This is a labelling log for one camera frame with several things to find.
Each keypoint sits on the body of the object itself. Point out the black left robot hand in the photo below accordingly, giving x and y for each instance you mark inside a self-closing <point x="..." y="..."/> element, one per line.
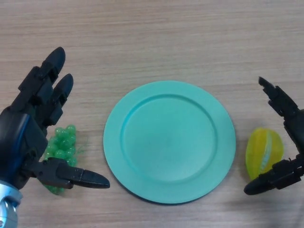
<point x="22" y="137"/>

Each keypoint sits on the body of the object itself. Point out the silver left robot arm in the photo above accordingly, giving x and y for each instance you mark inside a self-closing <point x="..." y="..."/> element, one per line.
<point x="7" y="206"/>

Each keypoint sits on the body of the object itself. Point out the teal green round plate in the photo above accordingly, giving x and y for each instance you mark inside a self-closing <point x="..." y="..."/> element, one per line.
<point x="168" y="142"/>

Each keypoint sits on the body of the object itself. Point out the yellow plastic starfruit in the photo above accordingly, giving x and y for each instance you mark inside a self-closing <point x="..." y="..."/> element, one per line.
<point x="257" y="147"/>

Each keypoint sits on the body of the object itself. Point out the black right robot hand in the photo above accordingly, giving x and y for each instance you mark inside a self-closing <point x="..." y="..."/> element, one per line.
<point x="294" y="128"/>

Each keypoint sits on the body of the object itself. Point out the green plastic grape bunch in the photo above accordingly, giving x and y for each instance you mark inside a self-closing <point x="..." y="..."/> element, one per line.
<point x="63" y="145"/>

